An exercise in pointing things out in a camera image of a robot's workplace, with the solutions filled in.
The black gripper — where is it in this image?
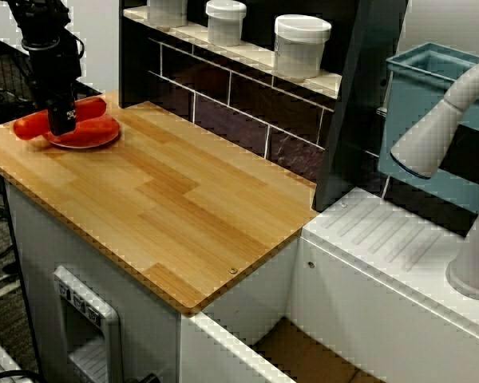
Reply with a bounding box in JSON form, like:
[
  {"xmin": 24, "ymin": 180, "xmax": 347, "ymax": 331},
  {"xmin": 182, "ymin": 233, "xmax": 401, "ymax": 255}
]
[{"xmin": 28, "ymin": 41, "xmax": 83, "ymax": 137}]

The red toy sausage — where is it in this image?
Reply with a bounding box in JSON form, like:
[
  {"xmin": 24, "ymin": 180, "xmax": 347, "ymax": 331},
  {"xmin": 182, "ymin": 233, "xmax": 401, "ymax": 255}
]
[{"xmin": 13, "ymin": 97, "xmax": 108, "ymax": 140}]

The red plate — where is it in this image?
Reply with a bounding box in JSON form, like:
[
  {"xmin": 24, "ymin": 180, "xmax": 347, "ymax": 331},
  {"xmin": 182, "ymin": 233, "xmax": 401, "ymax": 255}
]
[{"xmin": 42, "ymin": 115, "xmax": 122, "ymax": 150}]

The black tiled backsplash shelf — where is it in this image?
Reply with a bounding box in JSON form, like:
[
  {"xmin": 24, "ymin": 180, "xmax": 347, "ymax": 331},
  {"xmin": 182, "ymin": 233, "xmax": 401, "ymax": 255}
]
[{"xmin": 118, "ymin": 0, "xmax": 412, "ymax": 212}]

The medium white lidded jar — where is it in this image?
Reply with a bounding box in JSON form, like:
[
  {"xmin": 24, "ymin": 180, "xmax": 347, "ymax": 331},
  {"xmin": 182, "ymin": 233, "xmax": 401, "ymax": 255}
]
[{"xmin": 205, "ymin": 0, "xmax": 247, "ymax": 47}]

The grey toy dishwasher panel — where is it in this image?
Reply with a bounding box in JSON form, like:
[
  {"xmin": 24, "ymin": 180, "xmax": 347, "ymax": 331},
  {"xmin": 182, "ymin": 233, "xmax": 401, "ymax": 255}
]
[{"xmin": 52, "ymin": 265, "xmax": 124, "ymax": 383}]

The large white lidded jar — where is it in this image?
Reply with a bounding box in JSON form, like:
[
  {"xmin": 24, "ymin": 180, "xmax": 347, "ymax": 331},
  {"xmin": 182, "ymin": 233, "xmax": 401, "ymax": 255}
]
[{"xmin": 274, "ymin": 14, "xmax": 332, "ymax": 80}]

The white toy kitchen cabinet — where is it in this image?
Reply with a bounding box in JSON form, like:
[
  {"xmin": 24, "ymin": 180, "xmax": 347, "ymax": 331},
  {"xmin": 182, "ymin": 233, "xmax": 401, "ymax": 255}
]
[{"xmin": 3, "ymin": 175, "xmax": 479, "ymax": 383}]

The grey toy faucet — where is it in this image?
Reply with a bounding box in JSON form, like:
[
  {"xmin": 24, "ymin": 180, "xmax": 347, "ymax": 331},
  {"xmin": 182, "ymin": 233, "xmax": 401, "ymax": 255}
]
[{"xmin": 390, "ymin": 55, "xmax": 479, "ymax": 302}]

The teal plastic bin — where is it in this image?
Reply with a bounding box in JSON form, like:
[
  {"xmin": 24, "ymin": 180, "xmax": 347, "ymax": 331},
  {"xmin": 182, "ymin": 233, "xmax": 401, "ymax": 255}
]
[{"xmin": 378, "ymin": 41, "xmax": 479, "ymax": 212}]

